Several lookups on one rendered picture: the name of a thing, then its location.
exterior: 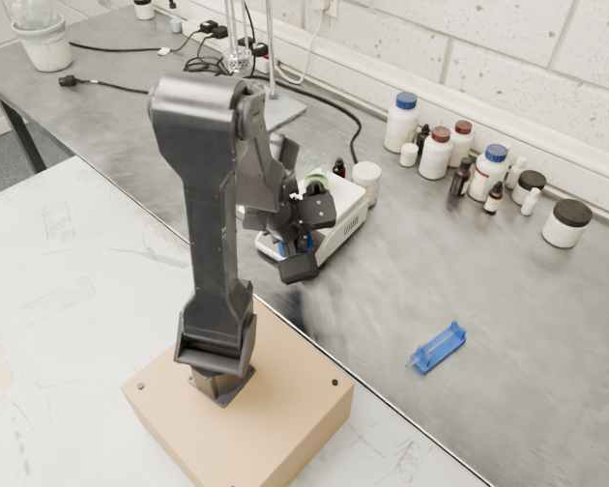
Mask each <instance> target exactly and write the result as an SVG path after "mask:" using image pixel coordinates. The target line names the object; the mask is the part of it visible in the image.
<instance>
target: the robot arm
mask: <svg viewBox="0 0 609 487"><path fill-rule="evenodd" d="M265 101H266V91H265V88H264V85H263V84H259V83H258V82H257V81H256V80H252V79H246V78H240V77H234V76H227V75H219V76H214V75H207V74H202V73H195V72H183V71H176V70H169V71H167V72H166V73H165V74H164V75H163V77H162V78H161V80H160V81H157V82H155V83H154V84H153V85H152V87H151V88H150V91H149V94H148V99H147V112H148V117H149V119H150V122H151V123H152V127H153V131H154V135H155V138H156V142H157V146H158V150H159V153H160V154H161V156H162V157H163V158H164V159H165V160H166V162H167V163H168V164H169V165H170V166H171V168H172V169H173V170H174V171H175V172H176V174H177V175H178V176H179V177H180V178H181V182H182V186H183V194H184V202H185V211H186V220H187V228H188V244H189V253H190V261H191V270H192V278H193V290H192V292H191V293H190V295H189V297H188V300H187V301H186V303H185V304H184V306H183V309H182V310H181V311H180V313H179V321H178V329H177V340H176V346H175V352H174V358H173V361H174V362H176V363H179V364H186V365H189V366H190V369H191V372H192V373H191V374H190V375H189V376H188V382H189V383H190V384H191V385H193V386H194V387H195V388H197V389H198V390H199V391H201V392H202V393H203V394H204V395H206V396H207V397H208V398H210V399H211V400H212V401H213V402H215V403H216V404H217V405H219V406H220V407H221V408H223V409H224V408H226V407H227V406H228V404H229V403H230V402H231V401H232V400H233V399H234V397H235V396H236V395H237V394H238V393H239V391H240V390H241V389H242V388H243V387H244V386H245V384H246V383H247V382H248V381H249V379H250V378H251V377H252V376H253V375H254V373H255V368H254V367H252V366H251V365H250V364H249V362H250V359H251V356H252V353H253V350H254V346H255V338H256V326H257V314H254V313H253V305H254V302H253V285H252V283H251V281H250V280H246V279H241V278H238V258H237V231H238V230H237V224H236V205H238V206H243V207H244V210H245V214H244V217H243V221H242V227H243V229H247V230H254V231H261V232H262V235H263V236H267V235H270V236H271V240H272V243H273V244H277V246H278V251H279V255H280V256H281V257H283V258H286V259H283V260H280V261H278V262H277V266H278V271H279V276H280V280H281V282H282V283H284V284H286V285H291V284H294V283H297V282H300V281H303V280H306V279H310V278H312V277H315V276H317V275H318V274H319V269H318V265H317V261H316V257H315V255H314V254H313V253H312V252H311V251H307V250H310V249H311V248H312V247H313V242H312V238H311V235H310V232H309V231H313V230H320V229H326V228H333V227H334V226H335V223H336V218H337V212H336V208H335V204H334V198H333V196H332V195H331V193H330V190H329V189H325V188H324V185H323V184H322V183H321V182H320V181H316V182H311V183H310V184H309V185H308V186H307V187H306V192H305V193H303V194H302V197H303V199H301V200H300V199H299V198H298V197H297V196H293V198H292V197H291V196H290V194H293V193H296V195H298V194H300V191H299V187H298V183H297V179H296V174H297V171H295V166H296V162H297V158H298V154H299V150H300V145H299V144H297V143H296V142H295V141H293V140H291V139H289V138H287V137H285V134H284V133H278V132H272V135H268V133H267V128H266V123H265V117H264V112H265ZM304 251H306V252H304ZM301 252H304V253H301ZM299 253H301V254H299Z"/></svg>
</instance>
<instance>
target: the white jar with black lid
mask: <svg viewBox="0 0 609 487"><path fill-rule="evenodd" d="M592 217H593V212H592V210H591V209H590V208H589V207H588V206H587V205H586V204H584V203H583V202H581V201H578V200H575V199H570V198H565V199H561V200H559V201H558V202H557V203H556V205H555V207H554V209H553V210H552V211H551V212H550V215H549V217H548V219H547V221H546V222H545V224H544V226H543V228H542V235H543V237H544V238H545V240H546V241H548V242H550V243H551V244H553V245H555V246H558V247H572V246H575V245H576V244H577V243H578V241H579V240H580V238H581V236H582V235H583V233H584V231H585V230H586V228H587V226H588V224H589V222H590V221H591V219H592Z"/></svg>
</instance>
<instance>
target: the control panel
mask: <svg viewBox="0 0 609 487"><path fill-rule="evenodd" d="M309 232H310V235H311V238H312V242H313V247H312V248H311V249H310V250H309V251H311V252H312V253H313V254H314V255H315V253H316V251H317V250H318V248H319V247H320V245H321V244H322V242H323V241H324V240H325V238H326V236H325V235H324V234H322V233H320V232H318V231H317V230H313V231H309ZM257 241H258V242H260V243H261V244H263V245H265V246H266V247H268V248H270V249H271V250H273V251H275V252H276V253H278V254H279V251H278V246H277V243H275V244H273V243H272V240H271V236H270V235H267V236H263V235H262V233H261V235H260V236H259V238H258V240H257Z"/></svg>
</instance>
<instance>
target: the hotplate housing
mask: <svg viewBox="0 0 609 487"><path fill-rule="evenodd" d="M367 208H368V198H367V197H365V196H364V197H363V198H362V199H361V200H360V201H359V202H358V203H357V204H356V205H355V206H354V207H353V208H351V209H350V210H349V211H348V212H347V213H346V214H345V215H344V216H343V217H342V218H341V219H340V220H339V221H338V222H337V223H336V224H335V226H334V227H333V228H326V229H320V230H317V231H318V232H320V233H322V234H324V235H325V236H326V238H325V240H324V241H323V242H322V244H321V245H320V247H319V248H318V250H317V251H316V253H315V257H316V261H317V265H318V268H319V267H320V266H321V265H322V264H323V263H324V262H325V261H326V260H327V259H328V258H329V257H330V256H331V255H332V254H333V253H334V252H335V251H336V250H337V249H338V248H339V247H340V246H341V245H342V244H343V243H344V242H345V241H346V240H347V239H348V238H349V237H350V236H351V235H352V234H353V233H354V232H355V231H356V230H357V229H358V228H359V227H360V226H361V225H362V224H363V223H364V222H365V220H366V216H367ZM261 233H262V232H261V231H260V233H259V235H258V236H257V238H256V239H255V246H256V249H258V250H259V251H261V252H263V253H264V254H266V255H267V256H269V257H271V258H272V259H274V260H276V261H277V262H278V261H280V260H283V259H286V258H283V257H281V256H280V255H279V254H278V253H276V252H275V251H273V250H271V249H270V248H268V247H266V246H265V245H263V244H262V243H260V242H258V241H257V240H258V238H259V236H260V235H261Z"/></svg>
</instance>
